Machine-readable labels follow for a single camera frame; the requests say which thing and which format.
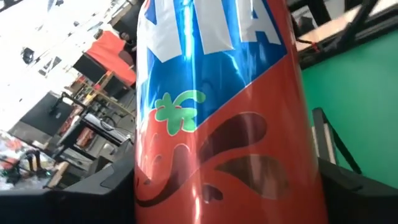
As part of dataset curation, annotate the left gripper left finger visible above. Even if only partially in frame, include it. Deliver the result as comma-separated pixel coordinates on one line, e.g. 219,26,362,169
0,146,136,224

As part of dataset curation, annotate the black rolling desk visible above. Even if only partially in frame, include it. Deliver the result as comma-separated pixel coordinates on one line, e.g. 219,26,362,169
58,91,133,156

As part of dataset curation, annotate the green table mat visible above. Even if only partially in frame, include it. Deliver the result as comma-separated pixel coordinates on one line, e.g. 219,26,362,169
300,29,398,189

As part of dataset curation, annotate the floral cloth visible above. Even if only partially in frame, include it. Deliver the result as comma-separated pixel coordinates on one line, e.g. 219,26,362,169
0,130,58,191

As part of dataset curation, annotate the red-orange soda can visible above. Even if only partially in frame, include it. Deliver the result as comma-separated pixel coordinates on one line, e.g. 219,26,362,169
133,0,331,224

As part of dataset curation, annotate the black ceiling camera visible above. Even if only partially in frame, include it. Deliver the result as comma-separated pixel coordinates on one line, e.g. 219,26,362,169
21,47,35,65

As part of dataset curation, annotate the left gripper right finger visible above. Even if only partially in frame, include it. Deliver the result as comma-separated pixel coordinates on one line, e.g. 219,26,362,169
318,158,398,224

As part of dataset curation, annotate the orange cloth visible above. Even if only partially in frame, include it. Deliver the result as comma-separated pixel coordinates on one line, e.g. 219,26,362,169
85,30,137,87

